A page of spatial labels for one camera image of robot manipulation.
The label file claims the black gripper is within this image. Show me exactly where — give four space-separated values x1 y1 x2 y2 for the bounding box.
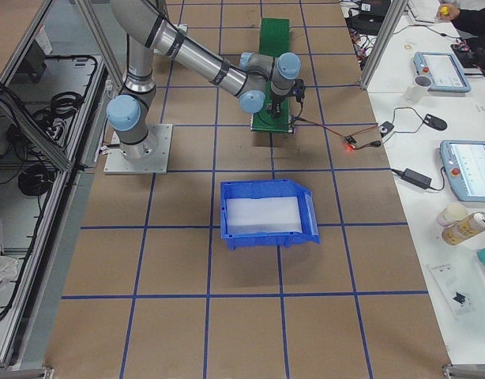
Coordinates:
268 92 286 119

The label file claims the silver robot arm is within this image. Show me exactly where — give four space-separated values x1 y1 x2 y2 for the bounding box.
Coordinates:
107 1 305 161

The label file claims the green conveyor belt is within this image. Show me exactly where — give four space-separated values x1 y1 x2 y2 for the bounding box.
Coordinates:
250 17 297 135

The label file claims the blue plastic bin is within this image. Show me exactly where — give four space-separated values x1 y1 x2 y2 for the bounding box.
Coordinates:
220 179 320 250

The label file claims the small controller board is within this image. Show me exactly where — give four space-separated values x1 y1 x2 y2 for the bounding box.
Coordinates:
344 135 357 151

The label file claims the white foam sheet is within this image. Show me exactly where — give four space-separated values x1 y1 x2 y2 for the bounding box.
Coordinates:
226 197 303 235

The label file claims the white mug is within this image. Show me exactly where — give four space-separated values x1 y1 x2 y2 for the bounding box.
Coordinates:
404 75 432 103

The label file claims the black power adapter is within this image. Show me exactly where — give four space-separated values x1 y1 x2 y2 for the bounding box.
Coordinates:
401 168 431 190

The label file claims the black computer mouse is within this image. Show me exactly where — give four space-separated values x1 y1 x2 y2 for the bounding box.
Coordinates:
423 114 448 131

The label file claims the far teach pendant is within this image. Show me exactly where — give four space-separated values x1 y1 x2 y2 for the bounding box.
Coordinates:
413 52 471 93

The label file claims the teach pendant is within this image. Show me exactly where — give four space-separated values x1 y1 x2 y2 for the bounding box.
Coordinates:
439 140 485 203
413 52 471 93

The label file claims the near teach pendant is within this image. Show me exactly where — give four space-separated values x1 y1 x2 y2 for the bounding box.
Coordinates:
439 140 485 203

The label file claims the plastic cup with lid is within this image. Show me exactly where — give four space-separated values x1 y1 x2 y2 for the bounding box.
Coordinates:
436 202 468 227

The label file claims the beverage can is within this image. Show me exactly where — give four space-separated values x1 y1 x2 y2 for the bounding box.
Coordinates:
442 212 485 246

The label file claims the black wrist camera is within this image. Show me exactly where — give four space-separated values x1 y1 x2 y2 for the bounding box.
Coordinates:
293 79 306 105

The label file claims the red black motor wire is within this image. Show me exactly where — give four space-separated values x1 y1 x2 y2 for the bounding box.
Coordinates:
293 115 382 151

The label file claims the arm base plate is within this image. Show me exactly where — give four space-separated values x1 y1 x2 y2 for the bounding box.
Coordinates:
103 124 173 174

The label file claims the aluminium frame post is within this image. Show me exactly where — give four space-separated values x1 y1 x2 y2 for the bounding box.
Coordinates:
359 0 408 90

